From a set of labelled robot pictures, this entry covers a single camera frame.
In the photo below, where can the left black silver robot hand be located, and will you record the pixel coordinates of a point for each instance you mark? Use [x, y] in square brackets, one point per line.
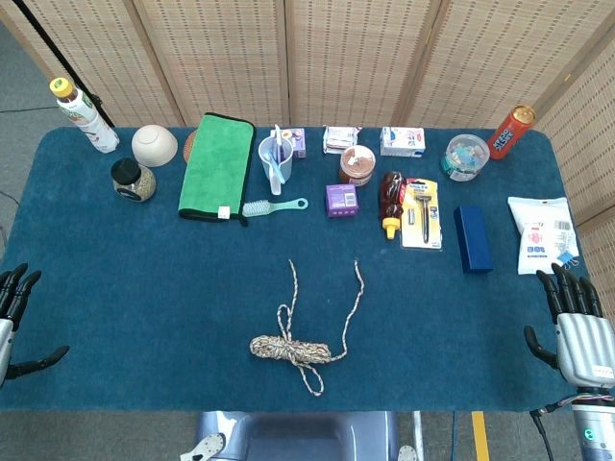
[6, 336]

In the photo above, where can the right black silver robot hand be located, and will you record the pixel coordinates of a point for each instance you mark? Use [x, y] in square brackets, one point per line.
[583, 346]

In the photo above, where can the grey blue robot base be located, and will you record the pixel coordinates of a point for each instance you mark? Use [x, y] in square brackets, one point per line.
[298, 437]

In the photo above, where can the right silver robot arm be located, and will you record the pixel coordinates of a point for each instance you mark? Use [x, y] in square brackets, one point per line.
[598, 432]

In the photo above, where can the blue binder clip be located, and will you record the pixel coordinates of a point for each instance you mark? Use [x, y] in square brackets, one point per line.
[568, 260]

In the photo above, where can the white wet wipes pack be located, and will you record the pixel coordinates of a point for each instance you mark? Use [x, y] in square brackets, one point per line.
[538, 230]

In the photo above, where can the blue carpet table cover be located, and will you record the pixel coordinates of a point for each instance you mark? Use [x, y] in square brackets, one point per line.
[144, 288]

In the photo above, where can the dark blue rectangular box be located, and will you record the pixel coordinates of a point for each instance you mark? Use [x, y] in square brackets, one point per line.
[473, 240]

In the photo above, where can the glass jar with black lid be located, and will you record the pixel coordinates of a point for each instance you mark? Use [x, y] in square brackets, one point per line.
[134, 185]

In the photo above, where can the razor in yellow blister pack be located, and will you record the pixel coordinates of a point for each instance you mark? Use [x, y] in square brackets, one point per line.
[423, 216]

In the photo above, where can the clear tub of binder clips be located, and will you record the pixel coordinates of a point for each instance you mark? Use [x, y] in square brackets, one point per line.
[463, 158]

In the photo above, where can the tea bottle with yellow cap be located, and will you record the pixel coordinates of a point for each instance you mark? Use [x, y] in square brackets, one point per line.
[91, 125]

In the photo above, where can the cream upturned bowl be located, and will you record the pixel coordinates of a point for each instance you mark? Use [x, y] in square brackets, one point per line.
[154, 146]

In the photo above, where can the honey bottle with yellow nozzle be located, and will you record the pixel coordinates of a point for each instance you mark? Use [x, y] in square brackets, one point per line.
[393, 197]

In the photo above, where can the brown woven coaster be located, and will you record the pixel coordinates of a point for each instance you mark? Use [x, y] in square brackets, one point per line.
[189, 144]

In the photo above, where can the green microfibre towel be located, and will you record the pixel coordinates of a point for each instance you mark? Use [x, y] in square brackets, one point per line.
[216, 168]

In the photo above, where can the white blue carton box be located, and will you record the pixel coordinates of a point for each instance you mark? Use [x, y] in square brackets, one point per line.
[402, 141]

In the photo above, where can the purple cardboard box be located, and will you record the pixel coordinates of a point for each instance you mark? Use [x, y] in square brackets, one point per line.
[341, 201]

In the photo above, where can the mint green scrubbing brush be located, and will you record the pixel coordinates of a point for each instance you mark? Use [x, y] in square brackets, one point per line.
[259, 208]

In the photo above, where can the brown jar with orange lid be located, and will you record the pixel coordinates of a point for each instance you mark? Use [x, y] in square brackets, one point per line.
[358, 165]

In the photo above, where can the black stand pole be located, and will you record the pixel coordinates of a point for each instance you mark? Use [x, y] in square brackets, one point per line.
[48, 45]

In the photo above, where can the light blue plastic cup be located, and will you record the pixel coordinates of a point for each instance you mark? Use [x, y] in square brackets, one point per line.
[269, 165]

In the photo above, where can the white tissue packet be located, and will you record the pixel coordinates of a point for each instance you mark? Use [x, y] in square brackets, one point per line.
[341, 139]

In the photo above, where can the blue toothbrush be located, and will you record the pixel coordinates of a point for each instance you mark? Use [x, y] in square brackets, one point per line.
[278, 168]

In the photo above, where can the white purple toothpaste tube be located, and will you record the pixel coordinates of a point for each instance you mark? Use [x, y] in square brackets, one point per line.
[277, 137]

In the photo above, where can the small purple white carton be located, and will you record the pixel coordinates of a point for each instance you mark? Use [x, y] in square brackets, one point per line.
[299, 144]

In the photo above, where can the bamboo folding screen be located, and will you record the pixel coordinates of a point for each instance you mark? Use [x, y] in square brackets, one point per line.
[336, 57]

